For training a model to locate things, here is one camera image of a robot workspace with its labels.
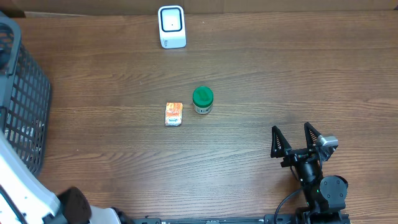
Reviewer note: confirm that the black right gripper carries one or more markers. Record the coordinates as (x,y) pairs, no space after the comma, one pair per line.
(294,155)

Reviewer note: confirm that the green lid seasoning jar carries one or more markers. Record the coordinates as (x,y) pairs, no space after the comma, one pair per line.
(203,98)

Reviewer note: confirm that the orange small snack packet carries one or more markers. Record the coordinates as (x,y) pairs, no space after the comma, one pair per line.
(173,114)

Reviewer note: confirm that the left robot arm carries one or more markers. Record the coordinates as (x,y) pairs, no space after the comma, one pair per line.
(26,200)

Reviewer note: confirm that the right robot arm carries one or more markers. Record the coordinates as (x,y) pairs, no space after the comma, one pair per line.
(325,195)

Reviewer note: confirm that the white barcode scanner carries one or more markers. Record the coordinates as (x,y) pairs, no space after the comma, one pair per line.
(172,33)

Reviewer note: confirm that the grey plastic mesh basket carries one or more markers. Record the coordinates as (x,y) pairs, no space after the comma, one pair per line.
(26,95)

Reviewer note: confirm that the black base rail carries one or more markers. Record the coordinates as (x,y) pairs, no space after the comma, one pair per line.
(211,220)

